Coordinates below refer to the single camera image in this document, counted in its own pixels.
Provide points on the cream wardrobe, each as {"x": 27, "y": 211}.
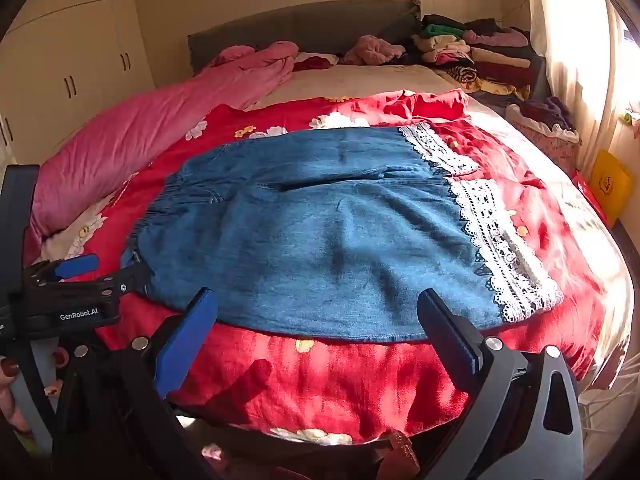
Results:
{"x": 65, "y": 50}

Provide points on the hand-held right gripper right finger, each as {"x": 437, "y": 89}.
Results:
{"x": 447, "y": 340}

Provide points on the red box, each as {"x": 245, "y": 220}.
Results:
{"x": 592, "y": 200}

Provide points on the pink quilt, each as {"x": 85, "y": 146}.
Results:
{"x": 140, "y": 125}

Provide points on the person's left hand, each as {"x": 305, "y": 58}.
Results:
{"x": 9, "y": 402}

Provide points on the brown leather item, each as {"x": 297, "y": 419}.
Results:
{"x": 402, "y": 455}

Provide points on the frilled laundry basket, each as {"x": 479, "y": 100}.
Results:
{"x": 545, "y": 135}

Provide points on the dark red garment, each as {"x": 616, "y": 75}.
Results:
{"x": 315, "y": 63}

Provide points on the yellow bag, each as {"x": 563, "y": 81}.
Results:
{"x": 610, "y": 182}

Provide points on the blue denim pants lace trim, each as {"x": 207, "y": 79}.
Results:
{"x": 310, "y": 240}

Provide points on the pile of folded clothes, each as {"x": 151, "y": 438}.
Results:
{"x": 490, "y": 60}

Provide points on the grey padded headboard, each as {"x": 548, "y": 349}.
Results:
{"x": 300, "y": 30}

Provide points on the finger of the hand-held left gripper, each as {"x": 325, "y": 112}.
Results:
{"x": 75, "y": 265}
{"x": 120, "y": 282}

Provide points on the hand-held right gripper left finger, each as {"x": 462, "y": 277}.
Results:
{"x": 186, "y": 342}

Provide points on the red floral blanket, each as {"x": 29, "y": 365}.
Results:
{"x": 325, "y": 385}

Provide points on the bed with beige sheet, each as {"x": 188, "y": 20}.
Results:
{"x": 370, "y": 80}

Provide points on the pink fluffy garment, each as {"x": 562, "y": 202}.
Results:
{"x": 372, "y": 50}

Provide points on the cream curtain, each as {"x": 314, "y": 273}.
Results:
{"x": 575, "y": 50}

